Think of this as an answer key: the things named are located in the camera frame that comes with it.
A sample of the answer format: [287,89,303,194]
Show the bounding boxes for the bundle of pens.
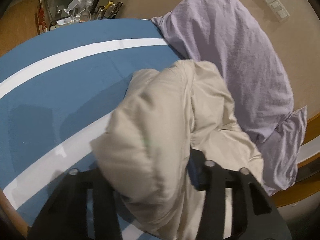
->
[96,1,124,20]

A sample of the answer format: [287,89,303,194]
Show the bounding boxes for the blue white striped bed sheet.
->
[0,17,192,240]

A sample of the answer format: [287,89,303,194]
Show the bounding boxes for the glass side table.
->
[37,0,98,35]

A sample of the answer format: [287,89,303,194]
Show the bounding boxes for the beige puffer jacket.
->
[89,60,265,240]

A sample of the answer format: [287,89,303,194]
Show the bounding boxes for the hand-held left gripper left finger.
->
[28,168,123,240]

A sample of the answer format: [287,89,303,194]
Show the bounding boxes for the lilac pillow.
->
[151,0,295,144]
[261,105,308,197]

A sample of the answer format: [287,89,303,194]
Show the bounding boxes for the clear plastic bottles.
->
[64,0,82,14]

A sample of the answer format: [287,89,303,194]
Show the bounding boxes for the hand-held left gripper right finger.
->
[189,149,288,240]

